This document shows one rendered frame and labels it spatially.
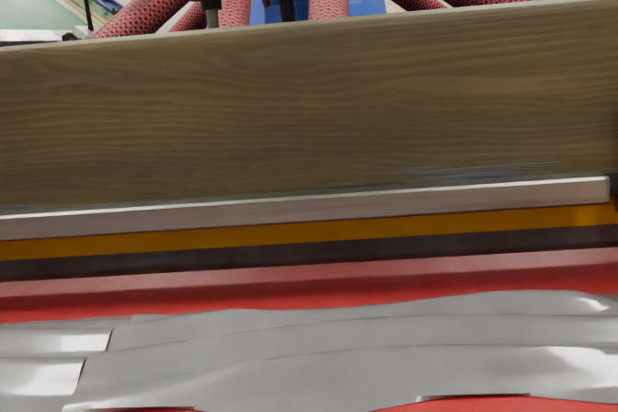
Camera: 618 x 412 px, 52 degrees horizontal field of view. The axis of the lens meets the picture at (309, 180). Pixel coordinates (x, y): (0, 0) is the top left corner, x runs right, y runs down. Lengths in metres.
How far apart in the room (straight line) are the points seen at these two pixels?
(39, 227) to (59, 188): 0.02
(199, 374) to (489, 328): 0.09
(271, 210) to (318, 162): 0.03
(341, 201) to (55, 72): 0.12
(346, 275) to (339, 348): 0.08
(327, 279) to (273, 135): 0.06
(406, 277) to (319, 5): 0.55
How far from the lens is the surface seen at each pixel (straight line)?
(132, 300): 0.27
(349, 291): 0.25
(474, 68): 0.25
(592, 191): 0.25
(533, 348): 0.19
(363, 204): 0.24
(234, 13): 0.79
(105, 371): 0.20
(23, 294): 0.31
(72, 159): 0.27
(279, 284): 0.27
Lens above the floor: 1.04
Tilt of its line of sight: 10 degrees down
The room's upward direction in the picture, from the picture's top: 5 degrees counter-clockwise
